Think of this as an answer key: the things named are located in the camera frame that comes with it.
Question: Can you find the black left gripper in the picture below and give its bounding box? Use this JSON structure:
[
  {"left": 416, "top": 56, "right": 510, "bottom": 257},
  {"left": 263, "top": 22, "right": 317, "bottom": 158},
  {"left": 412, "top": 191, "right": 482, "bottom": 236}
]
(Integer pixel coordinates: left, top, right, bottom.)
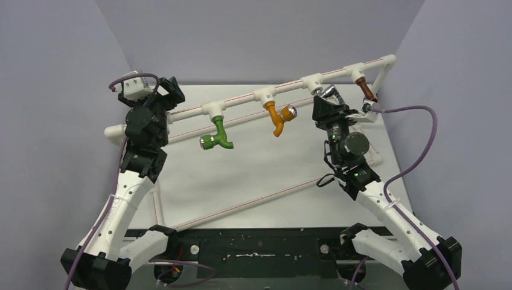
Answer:
[{"left": 124, "top": 80, "right": 185, "bottom": 147}]

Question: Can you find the chrome metal faucet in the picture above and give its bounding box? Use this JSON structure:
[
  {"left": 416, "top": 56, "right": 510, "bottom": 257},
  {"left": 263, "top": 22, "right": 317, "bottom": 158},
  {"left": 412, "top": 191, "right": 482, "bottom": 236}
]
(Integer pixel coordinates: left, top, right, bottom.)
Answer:
[{"left": 312, "top": 85, "right": 345, "bottom": 105}]

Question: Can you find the white pvc pipe frame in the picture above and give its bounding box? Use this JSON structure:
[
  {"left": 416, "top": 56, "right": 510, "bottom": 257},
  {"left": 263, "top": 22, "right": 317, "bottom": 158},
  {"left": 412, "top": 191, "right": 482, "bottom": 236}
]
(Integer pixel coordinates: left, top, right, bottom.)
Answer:
[{"left": 104, "top": 54, "right": 397, "bottom": 233}]

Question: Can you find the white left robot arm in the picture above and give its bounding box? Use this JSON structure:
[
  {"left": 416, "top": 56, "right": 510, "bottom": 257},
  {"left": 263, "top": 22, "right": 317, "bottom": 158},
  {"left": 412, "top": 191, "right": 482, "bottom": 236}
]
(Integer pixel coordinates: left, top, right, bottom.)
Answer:
[{"left": 60, "top": 72, "right": 185, "bottom": 289}]

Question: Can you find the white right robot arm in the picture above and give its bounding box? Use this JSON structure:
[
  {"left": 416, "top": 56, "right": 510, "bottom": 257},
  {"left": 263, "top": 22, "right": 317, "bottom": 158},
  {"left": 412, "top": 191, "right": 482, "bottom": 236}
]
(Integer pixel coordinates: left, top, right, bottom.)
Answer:
[{"left": 312, "top": 96, "right": 462, "bottom": 289}]

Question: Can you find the orange plastic faucet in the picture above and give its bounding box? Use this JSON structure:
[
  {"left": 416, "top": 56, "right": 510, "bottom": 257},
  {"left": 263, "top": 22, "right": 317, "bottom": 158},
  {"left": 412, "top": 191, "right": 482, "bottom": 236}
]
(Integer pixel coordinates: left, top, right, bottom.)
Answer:
[{"left": 263, "top": 101, "right": 298, "bottom": 137}]

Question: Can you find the brown plastic faucet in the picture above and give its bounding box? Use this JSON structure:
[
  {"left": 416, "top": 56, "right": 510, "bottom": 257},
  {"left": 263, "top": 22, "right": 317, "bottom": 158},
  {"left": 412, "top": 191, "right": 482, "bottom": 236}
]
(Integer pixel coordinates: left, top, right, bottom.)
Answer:
[{"left": 355, "top": 77, "right": 378, "bottom": 103}]

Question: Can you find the green plastic faucet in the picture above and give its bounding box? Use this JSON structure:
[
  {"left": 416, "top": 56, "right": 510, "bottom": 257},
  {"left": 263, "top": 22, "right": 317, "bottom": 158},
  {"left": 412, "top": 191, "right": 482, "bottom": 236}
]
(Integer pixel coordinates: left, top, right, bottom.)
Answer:
[{"left": 199, "top": 115, "right": 234, "bottom": 150}]

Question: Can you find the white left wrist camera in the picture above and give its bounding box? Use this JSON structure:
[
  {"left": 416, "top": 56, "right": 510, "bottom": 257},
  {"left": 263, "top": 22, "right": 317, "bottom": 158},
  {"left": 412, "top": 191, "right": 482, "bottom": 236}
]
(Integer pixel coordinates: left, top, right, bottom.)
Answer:
[{"left": 108, "top": 71, "right": 158, "bottom": 101}]

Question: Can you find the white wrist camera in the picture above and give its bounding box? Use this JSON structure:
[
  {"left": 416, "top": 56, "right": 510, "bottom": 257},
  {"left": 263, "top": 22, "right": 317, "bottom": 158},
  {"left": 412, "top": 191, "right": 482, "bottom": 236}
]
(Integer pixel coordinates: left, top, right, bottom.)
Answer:
[
  {"left": 108, "top": 71, "right": 158, "bottom": 101},
  {"left": 346, "top": 99, "right": 380, "bottom": 123}
]

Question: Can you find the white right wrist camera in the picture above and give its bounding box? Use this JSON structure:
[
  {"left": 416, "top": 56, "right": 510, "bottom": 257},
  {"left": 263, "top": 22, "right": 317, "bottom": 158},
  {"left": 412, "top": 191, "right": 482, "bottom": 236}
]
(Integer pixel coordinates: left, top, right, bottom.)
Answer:
[{"left": 346, "top": 99, "right": 380, "bottom": 123}]

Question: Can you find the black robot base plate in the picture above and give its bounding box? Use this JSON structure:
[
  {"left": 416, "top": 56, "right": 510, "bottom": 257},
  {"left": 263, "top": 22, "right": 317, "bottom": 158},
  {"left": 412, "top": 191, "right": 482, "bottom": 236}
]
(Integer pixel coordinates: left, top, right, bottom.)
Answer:
[{"left": 124, "top": 226, "right": 405, "bottom": 280}]

